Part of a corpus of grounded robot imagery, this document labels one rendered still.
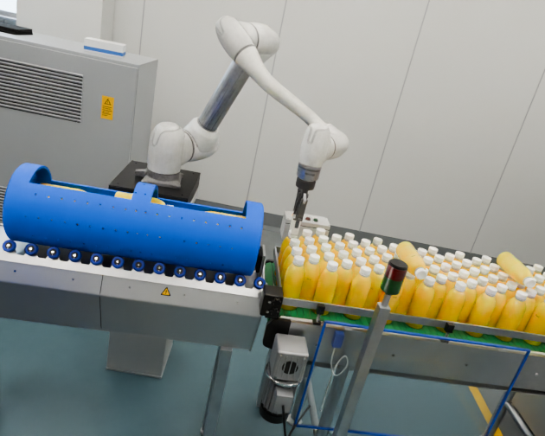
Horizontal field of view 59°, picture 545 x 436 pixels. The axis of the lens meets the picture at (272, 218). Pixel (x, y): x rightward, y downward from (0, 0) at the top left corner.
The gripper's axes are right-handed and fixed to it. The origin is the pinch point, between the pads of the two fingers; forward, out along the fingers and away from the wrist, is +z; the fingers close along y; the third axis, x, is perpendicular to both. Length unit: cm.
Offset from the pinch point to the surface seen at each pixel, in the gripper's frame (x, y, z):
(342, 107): 67, -252, -15
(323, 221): 15.8, -18.6, 3.9
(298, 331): 4.0, 31.9, 28.1
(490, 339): 83, 26, 24
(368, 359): 26, 47, 25
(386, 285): 24, 47, -4
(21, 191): -98, 20, -4
